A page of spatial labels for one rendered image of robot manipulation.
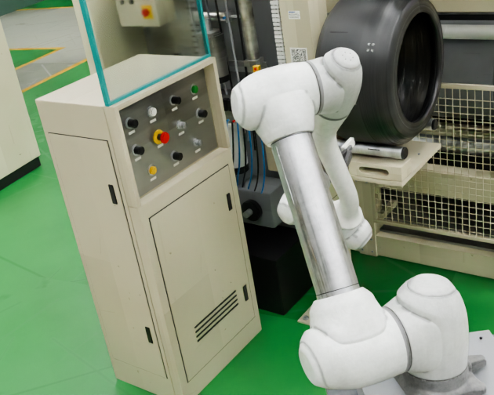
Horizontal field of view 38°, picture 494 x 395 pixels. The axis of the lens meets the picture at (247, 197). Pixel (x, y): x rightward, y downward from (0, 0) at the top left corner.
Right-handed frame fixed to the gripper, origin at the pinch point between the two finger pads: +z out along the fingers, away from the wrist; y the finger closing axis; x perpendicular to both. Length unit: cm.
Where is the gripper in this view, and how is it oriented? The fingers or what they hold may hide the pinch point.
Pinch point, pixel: (347, 146)
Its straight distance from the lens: 245.3
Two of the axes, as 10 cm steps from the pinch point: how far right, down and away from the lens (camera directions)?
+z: 5.4, -5.5, 6.3
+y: -8.1, -1.4, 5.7
